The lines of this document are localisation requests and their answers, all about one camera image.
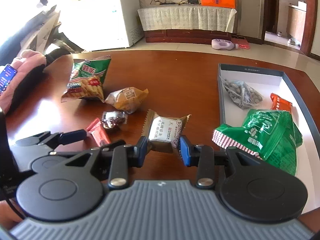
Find brown white cake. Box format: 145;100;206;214
142;109;191;155

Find dark green snack bag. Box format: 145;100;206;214
212;109;303;176

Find tv cabinet with lace cloth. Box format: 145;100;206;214
138;5;237;44

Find yellow wrapped pastry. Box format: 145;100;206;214
105;87;149;114

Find smartphone with lit screen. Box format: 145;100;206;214
0;64;17;94

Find orange snack packet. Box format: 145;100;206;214
270;93;292;112

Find pink sleeved forearm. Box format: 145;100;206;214
1;49;47;114

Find dark candy in clear wrapper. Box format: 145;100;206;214
101;111;128;130

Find dark blue shallow box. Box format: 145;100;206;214
217;63;320;215

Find red snack stick packet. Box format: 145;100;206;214
86;118;111;146

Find purple detergent bottle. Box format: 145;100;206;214
212;38;239;50

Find pink floor scale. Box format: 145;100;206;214
231;35;250;49

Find green peanut snack bag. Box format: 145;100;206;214
61;55;111;102

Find clear bag of seeds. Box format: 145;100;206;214
221;79;263;109

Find white chest freezer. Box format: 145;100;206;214
59;0;144;51

